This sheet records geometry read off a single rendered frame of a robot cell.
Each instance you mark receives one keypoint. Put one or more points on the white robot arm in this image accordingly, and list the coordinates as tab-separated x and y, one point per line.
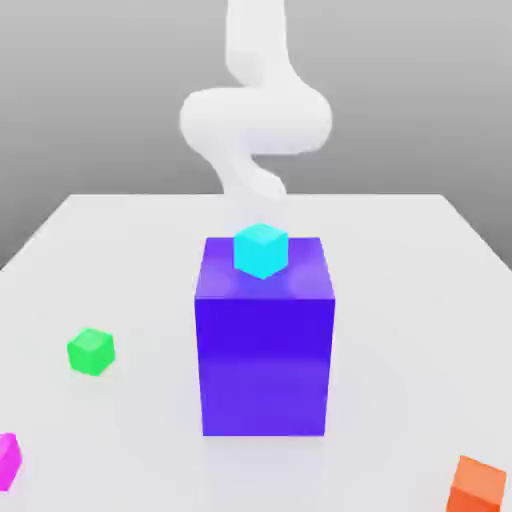
256	120

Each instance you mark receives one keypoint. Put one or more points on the small cyan cube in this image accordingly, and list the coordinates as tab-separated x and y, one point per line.
260	252

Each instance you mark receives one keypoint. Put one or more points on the small green cube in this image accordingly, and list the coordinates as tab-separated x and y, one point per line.
91	352

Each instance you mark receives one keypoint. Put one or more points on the small orange cube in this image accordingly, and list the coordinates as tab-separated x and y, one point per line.
476	486

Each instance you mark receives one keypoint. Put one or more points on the small magenta cube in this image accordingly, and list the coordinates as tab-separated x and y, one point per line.
7	460

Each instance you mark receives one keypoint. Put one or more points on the large purple box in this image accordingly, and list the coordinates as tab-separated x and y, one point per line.
264	360

